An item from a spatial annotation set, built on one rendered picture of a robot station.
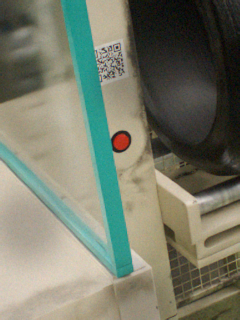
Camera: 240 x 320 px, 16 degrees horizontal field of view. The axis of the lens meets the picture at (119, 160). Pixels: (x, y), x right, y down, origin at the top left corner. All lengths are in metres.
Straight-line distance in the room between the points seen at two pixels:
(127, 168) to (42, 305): 0.83
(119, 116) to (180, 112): 0.38
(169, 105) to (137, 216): 0.36
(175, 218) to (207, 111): 0.38
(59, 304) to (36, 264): 0.08
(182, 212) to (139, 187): 0.11
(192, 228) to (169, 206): 0.08
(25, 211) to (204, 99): 1.04
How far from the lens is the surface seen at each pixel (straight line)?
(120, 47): 1.55
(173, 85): 1.98
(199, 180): 1.96
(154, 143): 1.90
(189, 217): 1.61
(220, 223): 1.68
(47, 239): 0.94
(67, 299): 0.83
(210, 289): 2.44
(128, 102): 1.59
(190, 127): 1.92
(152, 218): 1.71
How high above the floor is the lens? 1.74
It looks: 26 degrees down
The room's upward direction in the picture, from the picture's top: 10 degrees counter-clockwise
